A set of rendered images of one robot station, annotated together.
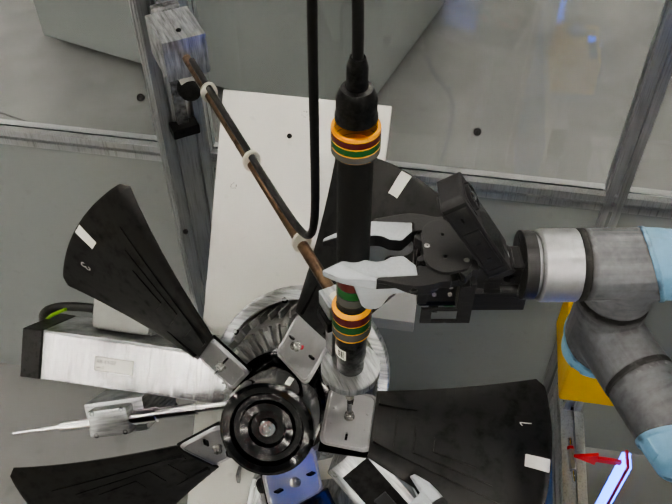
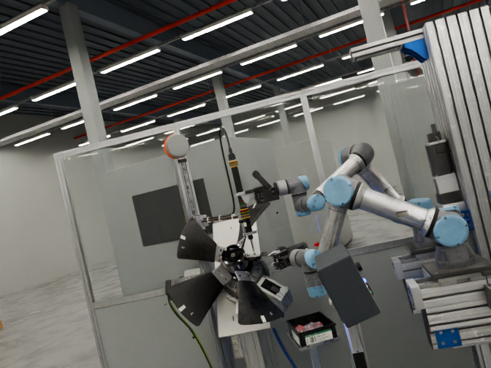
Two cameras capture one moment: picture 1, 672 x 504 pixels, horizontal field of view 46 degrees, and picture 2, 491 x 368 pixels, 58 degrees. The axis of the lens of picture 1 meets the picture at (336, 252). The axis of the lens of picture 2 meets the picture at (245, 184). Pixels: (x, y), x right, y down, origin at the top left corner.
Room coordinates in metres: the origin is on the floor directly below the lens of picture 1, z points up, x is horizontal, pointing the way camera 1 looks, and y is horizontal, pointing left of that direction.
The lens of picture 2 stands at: (-1.64, 0.03, 1.51)
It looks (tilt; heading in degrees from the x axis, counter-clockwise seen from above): 1 degrees up; 358
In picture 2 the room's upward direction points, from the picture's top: 13 degrees counter-clockwise
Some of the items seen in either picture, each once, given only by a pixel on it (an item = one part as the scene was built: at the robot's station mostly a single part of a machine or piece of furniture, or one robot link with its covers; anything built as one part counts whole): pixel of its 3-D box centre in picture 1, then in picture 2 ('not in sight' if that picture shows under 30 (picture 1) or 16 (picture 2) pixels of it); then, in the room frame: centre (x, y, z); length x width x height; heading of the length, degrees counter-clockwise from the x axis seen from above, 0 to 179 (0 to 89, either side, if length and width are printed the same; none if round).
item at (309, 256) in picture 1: (250, 160); (220, 219); (0.82, 0.11, 1.39); 0.54 x 0.01 x 0.01; 26
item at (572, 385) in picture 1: (592, 349); not in sight; (0.77, -0.42, 1.02); 0.16 x 0.10 x 0.11; 171
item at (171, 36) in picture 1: (176, 41); (199, 221); (1.11, 0.25, 1.39); 0.10 x 0.07 x 0.08; 26
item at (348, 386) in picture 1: (346, 340); (246, 224); (0.55, -0.01, 1.35); 0.09 x 0.07 x 0.10; 26
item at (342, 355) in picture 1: (353, 254); (240, 193); (0.54, -0.02, 1.50); 0.04 x 0.04 x 0.46
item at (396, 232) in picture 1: (368, 249); not in sight; (0.57, -0.03, 1.48); 0.09 x 0.03 x 0.06; 82
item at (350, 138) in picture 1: (355, 138); not in sight; (0.54, -0.02, 1.65); 0.04 x 0.04 x 0.03
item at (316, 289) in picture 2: not in sight; (316, 281); (0.20, -0.23, 1.08); 0.11 x 0.08 x 0.11; 158
